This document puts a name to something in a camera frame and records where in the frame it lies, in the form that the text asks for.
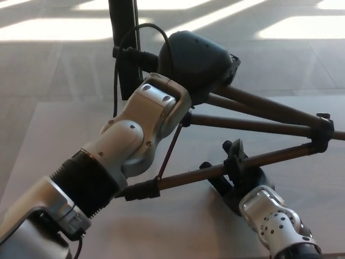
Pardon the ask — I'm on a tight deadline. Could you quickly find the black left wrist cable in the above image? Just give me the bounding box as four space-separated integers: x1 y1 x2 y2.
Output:
111 23 174 117

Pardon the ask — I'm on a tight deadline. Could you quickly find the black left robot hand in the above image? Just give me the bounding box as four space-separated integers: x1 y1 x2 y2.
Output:
156 30 242 106

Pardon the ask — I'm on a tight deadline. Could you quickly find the brown black camera tripod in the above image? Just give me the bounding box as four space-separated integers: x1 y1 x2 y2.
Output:
124 83 345 202

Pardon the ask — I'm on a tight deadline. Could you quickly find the black vertical pillar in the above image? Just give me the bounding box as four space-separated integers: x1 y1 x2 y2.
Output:
107 0 144 101

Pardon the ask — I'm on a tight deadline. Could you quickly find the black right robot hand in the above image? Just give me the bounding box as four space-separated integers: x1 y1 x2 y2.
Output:
199 138 276 217

